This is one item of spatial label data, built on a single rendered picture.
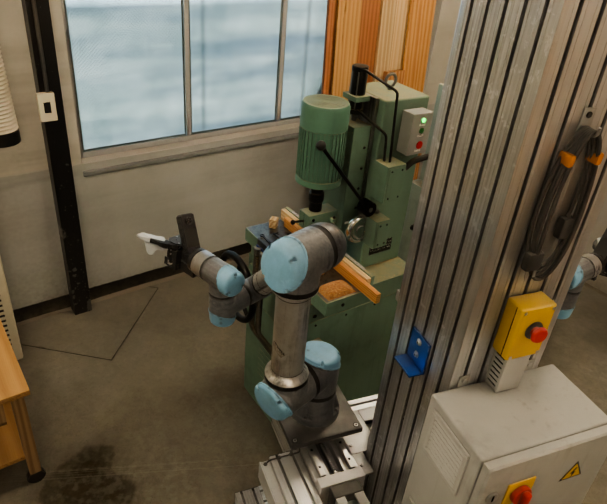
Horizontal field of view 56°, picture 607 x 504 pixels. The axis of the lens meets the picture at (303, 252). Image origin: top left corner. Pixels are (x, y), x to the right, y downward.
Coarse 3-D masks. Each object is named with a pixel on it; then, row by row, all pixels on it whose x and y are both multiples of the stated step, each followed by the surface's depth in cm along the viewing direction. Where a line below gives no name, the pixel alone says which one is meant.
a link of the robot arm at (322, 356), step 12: (312, 348) 160; (324, 348) 161; (312, 360) 155; (324, 360) 156; (336, 360) 157; (312, 372) 154; (324, 372) 156; (336, 372) 159; (324, 384) 157; (336, 384) 163; (324, 396) 161
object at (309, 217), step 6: (324, 204) 230; (300, 210) 225; (306, 210) 225; (324, 210) 226; (330, 210) 226; (336, 210) 227; (300, 216) 226; (306, 216) 222; (312, 216) 221; (318, 216) 223; (324, 216) 225; (330, 216) 227; (336, 216) 229; (300, 222) 227; (306, 222) 223; (312, 222) 223; (330, 222) 228
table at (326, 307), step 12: (252, 228) 243; (264, 228) 244; (276, 228) 245; (252, 240) 241; (324, 276) 217; (336, 276) 217; (312, 300) 210; (324, 300) 204; (336, 300) 205; (348, 300) 208; (360, 300) 212; (324, 312) 205; (336, 312) 208
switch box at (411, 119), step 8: (408, 112) 208; (416, 112) 208; (424, 112) 209; (432, 112) 210; (408, 120) 209; (416, 120) 207; (400, 128) 213; (408, 128) 210; (416, 128) 210; (424, 128) 212; (400, 136) 214; (408, 136) 211; (416, 136) 212; (424, 136) 214; (400, 144) 215; (408, 144) 212; (424, 144) 216; (400, 152) 216; (408, 152) 213; (416, 152) 216
